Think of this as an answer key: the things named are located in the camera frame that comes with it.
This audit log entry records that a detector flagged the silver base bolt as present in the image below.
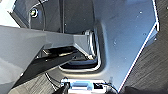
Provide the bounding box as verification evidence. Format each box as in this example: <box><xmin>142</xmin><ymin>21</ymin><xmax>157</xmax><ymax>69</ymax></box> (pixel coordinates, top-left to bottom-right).
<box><xmin>29</xmin><ymin>8</ymin><xmax>39</xmax><ymax>19</ymax></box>

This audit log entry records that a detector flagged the grey robot torso limb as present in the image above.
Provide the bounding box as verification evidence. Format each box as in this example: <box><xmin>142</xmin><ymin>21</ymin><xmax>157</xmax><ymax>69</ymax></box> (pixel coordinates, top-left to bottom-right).
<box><xmin>0</xmin><ymin>24</ymin><xmax>100</xmax><ymax>94</ymax></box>

